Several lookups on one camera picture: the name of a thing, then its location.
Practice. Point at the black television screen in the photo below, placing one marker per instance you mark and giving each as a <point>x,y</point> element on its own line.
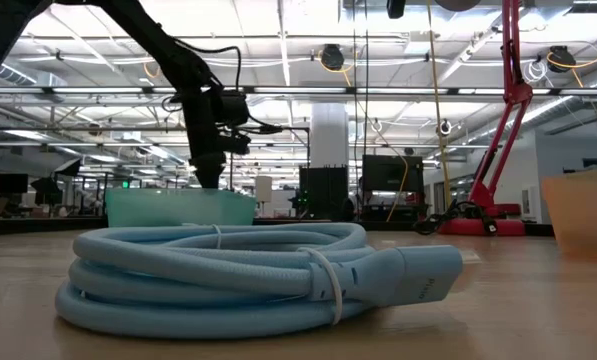
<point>393,172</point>

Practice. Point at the white building column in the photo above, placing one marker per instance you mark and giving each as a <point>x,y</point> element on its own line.
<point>328,135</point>

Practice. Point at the white box on stand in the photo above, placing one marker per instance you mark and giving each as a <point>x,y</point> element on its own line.
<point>264,189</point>

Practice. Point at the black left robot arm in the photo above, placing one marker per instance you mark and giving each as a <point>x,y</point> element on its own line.
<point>155,35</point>

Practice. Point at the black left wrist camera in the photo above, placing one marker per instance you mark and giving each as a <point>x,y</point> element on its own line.
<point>235,109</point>

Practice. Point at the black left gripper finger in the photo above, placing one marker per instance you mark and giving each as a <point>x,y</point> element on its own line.
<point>209,175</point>

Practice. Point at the black metal table frame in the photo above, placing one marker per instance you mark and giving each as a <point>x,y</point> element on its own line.
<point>28,226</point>

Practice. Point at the orange translucent plastic bin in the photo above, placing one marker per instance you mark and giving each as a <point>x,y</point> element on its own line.
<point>583,215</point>

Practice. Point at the black metal stand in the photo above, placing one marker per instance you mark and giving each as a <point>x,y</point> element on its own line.
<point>288,128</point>

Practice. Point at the black cabinet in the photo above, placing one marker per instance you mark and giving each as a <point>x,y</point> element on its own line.
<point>328,190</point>

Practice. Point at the teal translucent plastic bin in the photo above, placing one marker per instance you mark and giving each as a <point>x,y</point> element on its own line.
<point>178,207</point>

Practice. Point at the red desk lamp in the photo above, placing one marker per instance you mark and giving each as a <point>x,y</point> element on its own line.
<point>517,92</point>

